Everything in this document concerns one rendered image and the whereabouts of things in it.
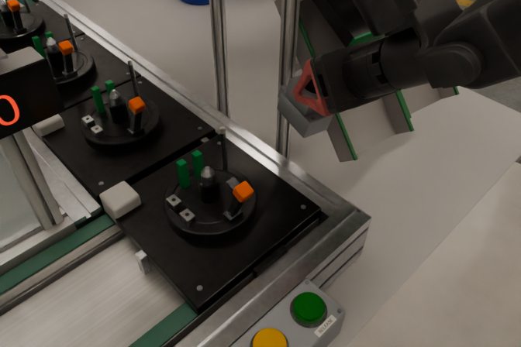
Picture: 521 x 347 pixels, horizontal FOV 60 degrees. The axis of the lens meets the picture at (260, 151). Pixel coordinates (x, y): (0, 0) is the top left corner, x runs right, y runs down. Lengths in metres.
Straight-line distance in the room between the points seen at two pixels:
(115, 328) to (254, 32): 0.94
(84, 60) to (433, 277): 0.79
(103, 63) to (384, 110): 0.60
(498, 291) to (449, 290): 0.08
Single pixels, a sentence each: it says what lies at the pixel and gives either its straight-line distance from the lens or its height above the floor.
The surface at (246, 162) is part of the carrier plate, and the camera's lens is 0.76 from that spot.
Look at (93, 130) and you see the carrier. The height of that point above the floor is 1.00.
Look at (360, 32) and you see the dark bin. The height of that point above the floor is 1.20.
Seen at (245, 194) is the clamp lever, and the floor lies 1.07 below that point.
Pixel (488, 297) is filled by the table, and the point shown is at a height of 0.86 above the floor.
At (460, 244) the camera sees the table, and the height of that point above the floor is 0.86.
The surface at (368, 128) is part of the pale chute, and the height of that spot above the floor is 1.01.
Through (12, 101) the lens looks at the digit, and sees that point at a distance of 0.56.
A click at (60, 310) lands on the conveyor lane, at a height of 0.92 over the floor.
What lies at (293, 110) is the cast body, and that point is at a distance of 0.60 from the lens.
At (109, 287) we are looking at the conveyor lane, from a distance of 0.71.
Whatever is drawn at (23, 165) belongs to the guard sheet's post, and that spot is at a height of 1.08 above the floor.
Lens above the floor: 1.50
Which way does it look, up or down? 43 degrees down
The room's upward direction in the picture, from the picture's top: 1 degrees clockwise
